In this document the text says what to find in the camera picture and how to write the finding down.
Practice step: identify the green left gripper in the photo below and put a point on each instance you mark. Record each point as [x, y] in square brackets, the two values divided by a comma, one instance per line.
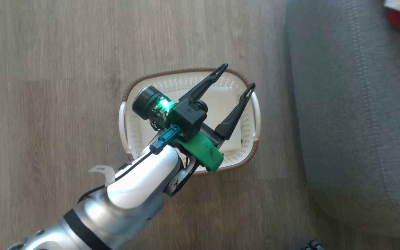
[203, 152]

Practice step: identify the dark robot base part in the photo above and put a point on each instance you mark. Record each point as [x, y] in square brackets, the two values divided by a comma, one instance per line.
[313, 246]

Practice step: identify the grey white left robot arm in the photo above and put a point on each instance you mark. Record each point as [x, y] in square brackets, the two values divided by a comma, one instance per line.
[141, 180]

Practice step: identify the grey fabric sofa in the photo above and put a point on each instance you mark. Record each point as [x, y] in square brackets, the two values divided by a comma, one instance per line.
[356, 114]

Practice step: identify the white woven-rim laundry basket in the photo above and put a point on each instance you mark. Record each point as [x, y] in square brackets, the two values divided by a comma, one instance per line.
[222, 100]

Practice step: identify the white paper label tag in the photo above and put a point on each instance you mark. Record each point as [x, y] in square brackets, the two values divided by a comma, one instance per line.
[104, 172]

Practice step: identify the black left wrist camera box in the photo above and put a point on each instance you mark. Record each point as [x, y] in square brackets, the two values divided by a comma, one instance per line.
[188, 118]

